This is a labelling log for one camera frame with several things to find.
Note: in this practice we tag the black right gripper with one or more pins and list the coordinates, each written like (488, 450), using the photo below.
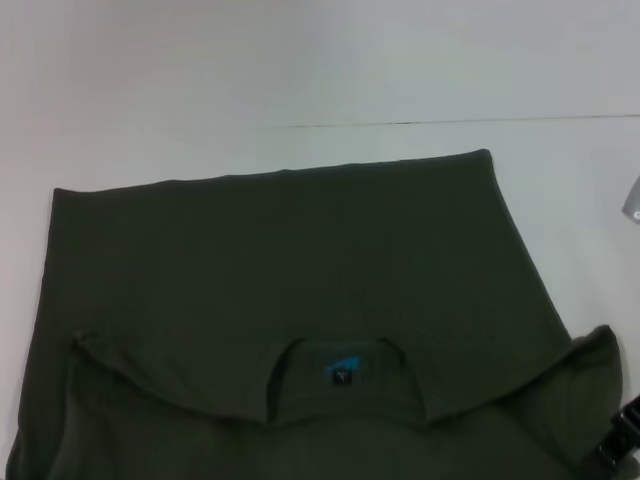
(627, 420)

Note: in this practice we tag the dark green FREE! t-shirt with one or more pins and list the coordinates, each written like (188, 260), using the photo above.
(300, 260)

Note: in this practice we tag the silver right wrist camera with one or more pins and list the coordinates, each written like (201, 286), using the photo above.
(632, 200)

